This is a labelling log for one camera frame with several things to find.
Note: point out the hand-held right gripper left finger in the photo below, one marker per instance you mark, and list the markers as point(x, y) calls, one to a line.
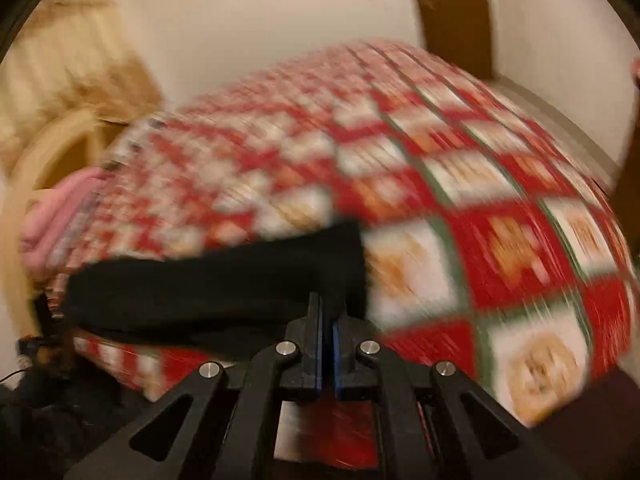
point(318, 365)

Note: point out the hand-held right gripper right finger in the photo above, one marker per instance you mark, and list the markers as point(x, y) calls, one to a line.
point(337, 365)

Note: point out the black pants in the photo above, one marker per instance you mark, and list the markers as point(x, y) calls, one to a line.
point(210, 290)

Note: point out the red checked printed bedspread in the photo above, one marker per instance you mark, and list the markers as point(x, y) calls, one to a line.
point(450, 220)

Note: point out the pink folded blanket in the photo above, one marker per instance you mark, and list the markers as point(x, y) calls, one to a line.
point(55, 215)

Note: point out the cream wooden headboard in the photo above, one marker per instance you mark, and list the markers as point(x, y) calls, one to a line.
point(55, 135)

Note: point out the brown wooden door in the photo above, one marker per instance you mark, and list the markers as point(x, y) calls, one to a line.
point(450, 15)

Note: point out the beige patterned curtain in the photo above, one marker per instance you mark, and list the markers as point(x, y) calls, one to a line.
point(60, 60)

